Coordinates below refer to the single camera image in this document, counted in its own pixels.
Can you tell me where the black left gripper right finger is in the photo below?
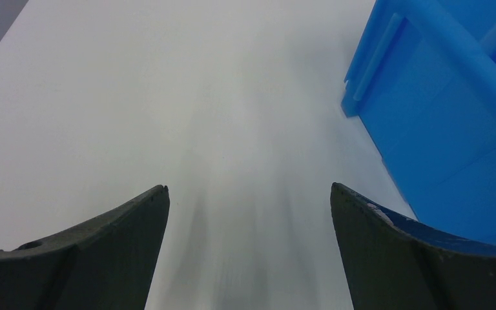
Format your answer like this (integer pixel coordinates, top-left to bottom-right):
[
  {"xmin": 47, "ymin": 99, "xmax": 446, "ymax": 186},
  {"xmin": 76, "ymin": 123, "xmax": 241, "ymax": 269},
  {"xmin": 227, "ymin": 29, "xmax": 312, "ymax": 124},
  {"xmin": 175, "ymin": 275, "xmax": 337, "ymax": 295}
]
[{"xmin": 330, "ymin": 183, "xmax": 496, "ymax": 309}]

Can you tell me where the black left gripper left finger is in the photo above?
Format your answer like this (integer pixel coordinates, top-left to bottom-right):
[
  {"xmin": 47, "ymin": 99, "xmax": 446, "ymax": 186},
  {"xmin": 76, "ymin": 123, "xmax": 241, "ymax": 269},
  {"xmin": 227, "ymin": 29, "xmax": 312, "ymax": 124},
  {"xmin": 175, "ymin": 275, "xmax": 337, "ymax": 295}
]
[{"xmin": 0, "ymin": 185, "xmax": 170, "ymax": 309}]

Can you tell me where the blue plastic bin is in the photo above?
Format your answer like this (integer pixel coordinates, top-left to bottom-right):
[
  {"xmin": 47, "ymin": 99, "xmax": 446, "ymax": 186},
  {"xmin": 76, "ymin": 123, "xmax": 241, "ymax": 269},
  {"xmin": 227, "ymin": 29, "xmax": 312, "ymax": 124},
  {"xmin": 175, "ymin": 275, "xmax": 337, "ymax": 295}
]
[{"xmin": 342, "ymin": 1, "xmax": 496, "ymax": 245}]

